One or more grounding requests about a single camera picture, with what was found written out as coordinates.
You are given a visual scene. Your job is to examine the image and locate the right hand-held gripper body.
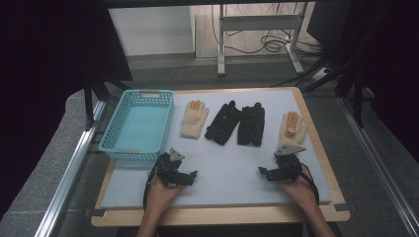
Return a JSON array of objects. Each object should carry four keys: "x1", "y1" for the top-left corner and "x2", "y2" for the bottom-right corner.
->
[{"x1": 272, "y1": 144, "x2": 307, "y2": 184}]

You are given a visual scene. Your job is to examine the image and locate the person's left hand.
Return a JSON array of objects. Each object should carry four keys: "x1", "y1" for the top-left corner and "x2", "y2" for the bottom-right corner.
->
[{"x1": 145, "y1": 172, "x2": 184, "y2": 215}]

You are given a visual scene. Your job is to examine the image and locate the white power strip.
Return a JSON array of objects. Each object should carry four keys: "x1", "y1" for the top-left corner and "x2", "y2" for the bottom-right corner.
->
[{"x1": 310, "y1": 66, "x2": 329, "y2": 82}]

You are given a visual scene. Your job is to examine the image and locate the dark curtain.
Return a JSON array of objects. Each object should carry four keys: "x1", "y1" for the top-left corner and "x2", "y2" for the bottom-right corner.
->
[
  {"x1": 307, "y1": 0, "x2": 419, "y2": 166},
  {"x1": 0, "y1": 0, "x2": 133, "y2": 218}
]

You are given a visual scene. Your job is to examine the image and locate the cream knitted glove orange grips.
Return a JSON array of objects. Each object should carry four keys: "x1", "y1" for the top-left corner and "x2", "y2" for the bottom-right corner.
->
[
  {"x1": 180, "y1": 99, "x2": 210, "y2": 140},
  {"x1": 277, "y1": 111, "x2": 308, "y2": 149}
]

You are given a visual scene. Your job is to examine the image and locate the white metal stand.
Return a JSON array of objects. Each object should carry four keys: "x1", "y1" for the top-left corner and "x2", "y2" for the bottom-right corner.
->
[{"x1": 216, "y1": 3, "x2": 306, "y2": 77}]

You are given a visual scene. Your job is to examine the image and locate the grey tape piece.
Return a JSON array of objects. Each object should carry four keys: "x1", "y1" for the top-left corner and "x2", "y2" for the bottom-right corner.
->
[
  {"x1": 83, "y1": 207, "x2": 107, "y2": 218},
  {"x1": 333, "y1": 202, "x2": 358, "y2": 212}
]

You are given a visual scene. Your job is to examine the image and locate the turquoise plastic basket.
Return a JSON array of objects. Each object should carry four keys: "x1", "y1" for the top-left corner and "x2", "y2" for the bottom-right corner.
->
[{"x1": 98, "y1": 89, "x2": 176, "y2": 162}]

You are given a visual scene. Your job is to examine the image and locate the white cabinet panel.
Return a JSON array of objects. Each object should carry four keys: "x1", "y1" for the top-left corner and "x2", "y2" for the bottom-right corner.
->
[{"x1": 108, "y1": 6, "x2": 196, "y2": 57}]

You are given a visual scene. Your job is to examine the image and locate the black floor cables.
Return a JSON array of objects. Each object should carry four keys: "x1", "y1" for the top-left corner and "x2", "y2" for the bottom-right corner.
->
[{"x1": 210, "y1": 3, "x2": 325, "y2": 56}]

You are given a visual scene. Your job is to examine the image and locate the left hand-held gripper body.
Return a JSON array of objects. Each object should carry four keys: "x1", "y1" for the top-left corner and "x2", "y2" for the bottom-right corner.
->
[{"x1": 153, "y1": 147, "x2": 192, "y2": 188}]

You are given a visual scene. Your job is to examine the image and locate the aluminium rail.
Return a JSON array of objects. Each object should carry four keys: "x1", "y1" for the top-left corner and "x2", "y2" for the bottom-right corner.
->
[
  {"x1": 338, "y1": 98, "x2": 419, "y2": 237},
  {"x1": 34, "y1": 100, "x2": 107, "y2": 237}
]

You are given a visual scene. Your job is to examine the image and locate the black tripod stand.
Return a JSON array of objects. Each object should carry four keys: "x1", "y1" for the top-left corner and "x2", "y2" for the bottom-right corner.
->
[
  {"x1": 83, "y1": 74, "x2": 133, "y2": 131},
  {"x1": 301, "y1": 48, "x2": 368, "y2": 129}
]

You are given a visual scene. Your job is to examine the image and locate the person's right hand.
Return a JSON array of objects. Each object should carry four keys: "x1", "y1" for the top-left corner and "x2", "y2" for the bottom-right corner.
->
[{"x1": 278, "y1": 165, "x2": 320, "y2": 215}]

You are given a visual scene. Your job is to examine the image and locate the black glove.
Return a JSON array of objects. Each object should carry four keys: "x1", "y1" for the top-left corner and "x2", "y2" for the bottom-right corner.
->
[
  {"x1": 204, "y1": 100, "x2": 243, "y2": 146},
  {"x1": 236, "y1": 102, "x2": 266, "y2": 147}
]

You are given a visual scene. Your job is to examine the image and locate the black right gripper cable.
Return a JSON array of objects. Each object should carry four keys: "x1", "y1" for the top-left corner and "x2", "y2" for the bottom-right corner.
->
[{"x1": 297, "y1": 162, "x2": 321, "y2": 205}]

